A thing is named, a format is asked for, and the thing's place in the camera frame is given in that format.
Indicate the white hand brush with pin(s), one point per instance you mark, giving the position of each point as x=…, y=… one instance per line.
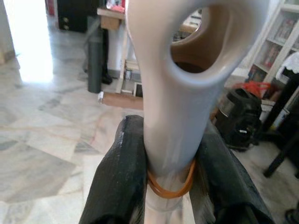
x=177, y=112

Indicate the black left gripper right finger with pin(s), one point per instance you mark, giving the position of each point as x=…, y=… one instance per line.
x=229, y=177

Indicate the black wooden table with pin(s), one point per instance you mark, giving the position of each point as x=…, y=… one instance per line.
x=280, y=154

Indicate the white bookshelf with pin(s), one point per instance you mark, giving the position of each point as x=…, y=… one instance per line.
x=280, y=35

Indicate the orange rubber band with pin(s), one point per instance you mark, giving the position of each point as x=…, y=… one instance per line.
x=168, y=193

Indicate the long wooden plank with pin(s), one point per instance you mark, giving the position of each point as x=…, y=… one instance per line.
x=121, y=101

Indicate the red plastic bag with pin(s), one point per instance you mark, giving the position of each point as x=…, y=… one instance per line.
x=257, y=87

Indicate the black cabinet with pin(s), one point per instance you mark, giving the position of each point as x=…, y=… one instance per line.
x=74, y=16

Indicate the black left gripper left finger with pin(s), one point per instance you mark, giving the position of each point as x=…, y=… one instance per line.
x=119, y=172

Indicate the black canister vacuum cleaner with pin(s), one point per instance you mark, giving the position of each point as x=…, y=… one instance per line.
x=240, y=121

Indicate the white lace tablecloth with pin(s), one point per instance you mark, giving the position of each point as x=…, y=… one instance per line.
x=290, y=63

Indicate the white sewing machine table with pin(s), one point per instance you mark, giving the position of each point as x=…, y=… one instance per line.
x=112, y=21

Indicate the white framed tablet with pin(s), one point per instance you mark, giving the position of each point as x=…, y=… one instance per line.
x=139, y=89

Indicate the dark rolled mat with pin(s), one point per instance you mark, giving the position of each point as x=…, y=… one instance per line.
x=95, y=58

